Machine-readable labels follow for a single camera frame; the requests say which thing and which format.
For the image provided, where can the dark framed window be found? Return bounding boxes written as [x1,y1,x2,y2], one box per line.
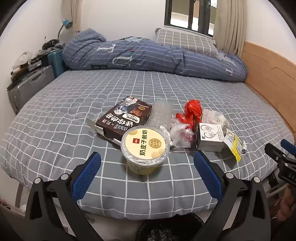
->
[164,0,218,37]

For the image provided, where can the grey suitcase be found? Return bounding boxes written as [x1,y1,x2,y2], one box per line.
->
[8,65,56,115]

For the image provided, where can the black tangled cables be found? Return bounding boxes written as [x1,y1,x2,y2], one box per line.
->
[43,38,65,50]

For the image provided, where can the white plastic object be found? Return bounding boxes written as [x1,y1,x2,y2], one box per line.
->
[14,51,33,70]

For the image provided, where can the black trash bin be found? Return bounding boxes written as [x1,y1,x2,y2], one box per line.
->
[136,213,204,241]

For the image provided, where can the person's right hand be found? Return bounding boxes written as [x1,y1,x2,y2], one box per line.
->
[276,189,296,220]

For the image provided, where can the brown cookie box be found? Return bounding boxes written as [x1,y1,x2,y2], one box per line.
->
[86,96,153,142]

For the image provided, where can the wooden bed frame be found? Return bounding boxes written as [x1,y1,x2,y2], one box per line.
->
[240,42,296,137]

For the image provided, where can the yellow yogurt cup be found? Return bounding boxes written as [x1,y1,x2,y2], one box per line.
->
[121,126,170,177]

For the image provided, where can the red plastic bag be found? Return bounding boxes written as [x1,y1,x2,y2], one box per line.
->
[176,100,203,130]

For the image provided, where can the blue striped quilt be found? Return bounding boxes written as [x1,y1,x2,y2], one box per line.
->
[62,28,247,81]

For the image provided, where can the white drawstring pouch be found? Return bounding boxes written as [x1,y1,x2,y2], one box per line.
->
[201,109,229,130]

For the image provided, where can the small white box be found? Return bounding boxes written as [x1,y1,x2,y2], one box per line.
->
[196,123,226,152]

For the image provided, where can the grey checked pillow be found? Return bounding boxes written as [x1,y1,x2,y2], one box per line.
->
[155,28,219,57]

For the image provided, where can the clear bubble wrap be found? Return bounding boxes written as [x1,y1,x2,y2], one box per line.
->
[148,100,173,130]

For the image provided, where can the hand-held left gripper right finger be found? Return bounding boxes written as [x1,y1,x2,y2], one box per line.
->
[185,150,272,241]

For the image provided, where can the teal suitcase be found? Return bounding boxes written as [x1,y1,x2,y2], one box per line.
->
[48,50,68,79]

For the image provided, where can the yellow and white wrapper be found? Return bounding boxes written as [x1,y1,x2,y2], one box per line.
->
[223,128,247,163]

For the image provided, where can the clear plastic bag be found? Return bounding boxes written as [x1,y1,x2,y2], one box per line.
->
[170,123,196,149]

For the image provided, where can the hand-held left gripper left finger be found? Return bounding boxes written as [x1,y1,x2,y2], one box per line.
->
[24,152,109,241]

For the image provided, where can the blue desk lamp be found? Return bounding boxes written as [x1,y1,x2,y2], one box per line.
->
[57,20,73,44]

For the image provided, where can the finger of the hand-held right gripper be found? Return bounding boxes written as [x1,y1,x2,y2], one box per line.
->
[280,139,296,160]
[264,143,288,164]

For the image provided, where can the grey checked bed sheet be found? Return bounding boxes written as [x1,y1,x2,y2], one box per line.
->
[0,70,294,219]

